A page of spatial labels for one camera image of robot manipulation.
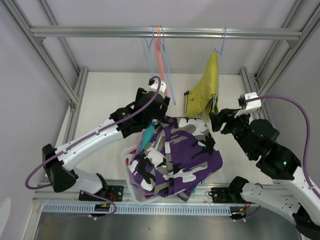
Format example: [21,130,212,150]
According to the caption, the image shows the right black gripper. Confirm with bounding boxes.
[208,106,255,158]

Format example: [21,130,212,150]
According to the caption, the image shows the teal trousers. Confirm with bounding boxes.
[137,121,157,153]

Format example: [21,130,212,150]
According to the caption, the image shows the purple grey camouflage trousers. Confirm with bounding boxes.
[128,117,223,202]

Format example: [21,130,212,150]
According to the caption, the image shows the light blue wire hanger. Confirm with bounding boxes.
[141,25,155,76]

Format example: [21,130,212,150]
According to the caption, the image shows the pink wire hanger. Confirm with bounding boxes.
[155,25,165,81]

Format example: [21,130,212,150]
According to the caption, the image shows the white plastic basket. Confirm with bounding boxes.
[120,145,162,205]

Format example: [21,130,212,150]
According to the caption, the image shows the lilac purple trousers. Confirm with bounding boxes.
[130,129,154,190]

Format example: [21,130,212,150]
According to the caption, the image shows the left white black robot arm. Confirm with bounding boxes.
[42,83,170,201]

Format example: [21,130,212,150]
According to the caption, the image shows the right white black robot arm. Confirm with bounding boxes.
[209,108,320,240]

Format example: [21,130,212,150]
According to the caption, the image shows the olive yellow trousers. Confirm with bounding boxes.
[183,52,219,119]

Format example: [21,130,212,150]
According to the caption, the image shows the blue hanger under olive trousers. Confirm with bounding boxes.
[209,26,227,113]

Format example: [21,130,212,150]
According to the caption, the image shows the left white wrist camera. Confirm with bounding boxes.
[148,76,167,98]

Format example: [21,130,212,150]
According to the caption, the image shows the aluminium hanging rail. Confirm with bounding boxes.
[30,25,303,41]

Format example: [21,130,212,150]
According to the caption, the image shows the left aluminium frame posts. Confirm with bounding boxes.
[0,0,89,144]

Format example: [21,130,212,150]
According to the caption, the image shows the aluminium frame posts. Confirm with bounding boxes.
[239,0,320,171]
[0,0,89,144]

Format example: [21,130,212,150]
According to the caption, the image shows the right aluminium frame posts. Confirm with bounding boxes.
[239,0,320,171]

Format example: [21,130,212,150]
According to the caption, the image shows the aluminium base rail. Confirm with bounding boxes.
[32,178,306,207]

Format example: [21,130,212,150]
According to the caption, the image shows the white slotted cable duct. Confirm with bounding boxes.
[42,203,232,216]

